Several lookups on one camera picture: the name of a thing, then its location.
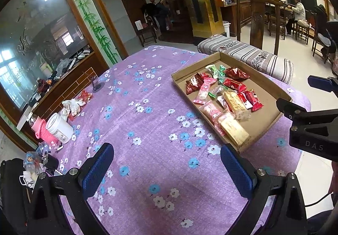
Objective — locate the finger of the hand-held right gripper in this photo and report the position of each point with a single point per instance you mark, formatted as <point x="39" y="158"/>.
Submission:
<point x="319" y="82"/>
<point x="290" y="109"/>

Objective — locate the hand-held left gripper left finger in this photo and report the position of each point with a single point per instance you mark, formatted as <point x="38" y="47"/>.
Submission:
<point x="97" y="169"/>

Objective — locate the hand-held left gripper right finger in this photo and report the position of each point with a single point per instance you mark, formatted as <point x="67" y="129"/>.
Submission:
<point x="237" y="171"/>

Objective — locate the cardboard box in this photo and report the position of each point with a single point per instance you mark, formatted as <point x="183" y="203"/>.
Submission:
<point x="266" y="95"/>

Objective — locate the yellow wafer packet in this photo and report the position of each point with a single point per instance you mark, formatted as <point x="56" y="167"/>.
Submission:
<point x="233" y="130"/>
<point x="235" y="103"/>

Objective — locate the pink clear snack packet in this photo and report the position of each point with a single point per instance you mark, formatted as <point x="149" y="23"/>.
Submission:
<point x="211" y="113"/>

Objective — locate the dark red foil packet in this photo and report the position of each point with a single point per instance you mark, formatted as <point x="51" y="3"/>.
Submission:
<point x="236" y="73"/>
<point x="194" y="84"/>

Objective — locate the small green clear packet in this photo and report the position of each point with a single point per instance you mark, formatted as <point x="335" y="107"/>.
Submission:
<point x="217" y="91"/>

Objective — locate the green candy wrapper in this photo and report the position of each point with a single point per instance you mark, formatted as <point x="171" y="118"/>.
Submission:
<point x="221" y="72"/>

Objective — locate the green white snack packet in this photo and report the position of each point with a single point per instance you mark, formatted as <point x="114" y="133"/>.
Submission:
<point x="212" y="68"/>

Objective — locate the wooden dining chair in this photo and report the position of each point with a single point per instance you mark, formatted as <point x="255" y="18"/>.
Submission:
<point x="277" y="26"/>
<point x="303" y="33"/>
<point x="320" y="47"/>

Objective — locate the small black case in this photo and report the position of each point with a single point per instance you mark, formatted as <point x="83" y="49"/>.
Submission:
<point x="51" y="162"/>

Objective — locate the white plastic jar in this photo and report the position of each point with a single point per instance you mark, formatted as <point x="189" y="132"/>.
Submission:
<point x="59" y="128"/>

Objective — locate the folded striped blanket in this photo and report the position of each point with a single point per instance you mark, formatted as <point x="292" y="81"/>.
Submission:
<point x="248" y="58"/>

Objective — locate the pink sleeved bottle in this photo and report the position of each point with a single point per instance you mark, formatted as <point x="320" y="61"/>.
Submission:
<point x="42" y="129"/>

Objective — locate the white gloves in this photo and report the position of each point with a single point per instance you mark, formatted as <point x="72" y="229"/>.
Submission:
<point x="72" y="105"/>

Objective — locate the white face mask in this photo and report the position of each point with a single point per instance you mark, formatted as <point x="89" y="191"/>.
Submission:
<point x="26" y="179"/>

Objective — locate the small red packet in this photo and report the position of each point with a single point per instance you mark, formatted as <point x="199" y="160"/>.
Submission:
<point x="85" y="96"/>

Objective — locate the purple floral tablecloth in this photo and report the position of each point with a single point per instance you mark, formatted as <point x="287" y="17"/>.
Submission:
<point x="158" y="118"/>

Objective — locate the tall carved wooden chair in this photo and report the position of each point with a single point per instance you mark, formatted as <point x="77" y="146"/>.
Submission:
<point x="257" y="21"/>

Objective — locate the black bag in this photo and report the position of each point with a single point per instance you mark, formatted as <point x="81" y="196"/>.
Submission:
<point x="10" y="184"/>

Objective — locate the white trash bin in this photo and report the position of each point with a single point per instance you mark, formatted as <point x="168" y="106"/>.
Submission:
<point x="226" y="29"/>

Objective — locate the wooden cabinet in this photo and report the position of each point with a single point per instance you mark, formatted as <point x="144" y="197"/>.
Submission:
<point x="232" y="15"/>

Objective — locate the small wooden chair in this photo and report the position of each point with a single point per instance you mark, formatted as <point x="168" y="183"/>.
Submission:
<point x="146" y="35"/>

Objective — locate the white box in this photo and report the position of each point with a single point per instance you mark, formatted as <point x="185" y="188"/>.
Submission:
<point x="137" y="25"/>

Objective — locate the bamboo painted panel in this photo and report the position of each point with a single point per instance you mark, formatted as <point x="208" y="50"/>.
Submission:
<point x="89" y="13"/>

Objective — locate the wooden door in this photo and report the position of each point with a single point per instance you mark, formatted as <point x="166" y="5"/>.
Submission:
<point x="132" y="10"/>

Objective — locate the etched wall mirror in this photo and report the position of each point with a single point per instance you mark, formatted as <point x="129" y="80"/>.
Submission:
<point x="34" y="39"/>

